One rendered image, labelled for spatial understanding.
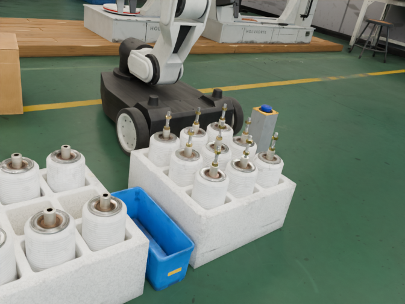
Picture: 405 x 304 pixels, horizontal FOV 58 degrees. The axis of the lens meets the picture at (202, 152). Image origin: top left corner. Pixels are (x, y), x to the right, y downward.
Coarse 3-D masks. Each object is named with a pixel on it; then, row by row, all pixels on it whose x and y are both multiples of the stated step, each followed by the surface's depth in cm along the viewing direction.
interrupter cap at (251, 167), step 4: (232, 160) 108; (236, 160) 108; (248, 160) 109; (232, 164) 106; (236, 164) 107; (248, 164) 108; (252, 164) 108; (236, 168) 104; (240, 168) 104; (244, 168) 105; (248, 168) 105; (252, 168) 106; (244, 172) 103; (248, 172) 104
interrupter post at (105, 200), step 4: (104, 192) 79; (100, 196) 79; (104, 196) 79; (108, 196) 79; (100, 200) 79; (104, 200) 78; (108, 200) 79; (100, 204) 79; (104, 204) 79; (108, 204) 79; (104, 208) 79
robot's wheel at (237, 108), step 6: (234, 102) 174; (234, 108) 172; (240, 108) 174; (234, 114) 172; (240, 114) 173; (234, 120) 173; (240, 120) 173; (234, 126) 174; (240, 126) 175; (234, 132) 176
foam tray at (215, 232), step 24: (144, 168) 113; (168, 168) 112; (168, 192) 105; (264, 192) 109; (288, 192) 116; (192, 216) 97; (216, 216) 96; (240, 216) 104; (264, 216) 113; (192, 240) 99; (216, 240) 102; (240, 240) 111; (192, 264) 102
